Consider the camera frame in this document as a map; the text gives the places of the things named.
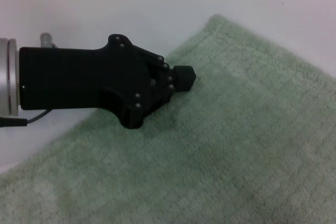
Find grey right wrist cable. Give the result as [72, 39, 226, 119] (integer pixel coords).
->
[0, 109, 51, 129]

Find green terry towel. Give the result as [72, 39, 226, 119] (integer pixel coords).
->
[0, 13, 336, 224]

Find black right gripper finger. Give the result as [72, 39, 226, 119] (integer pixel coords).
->
[136, 47, 196, 79]
[131, 78, 196, 120]

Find silver right wrist connector plug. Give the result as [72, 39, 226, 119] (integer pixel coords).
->
[40, 33, 59, 49]

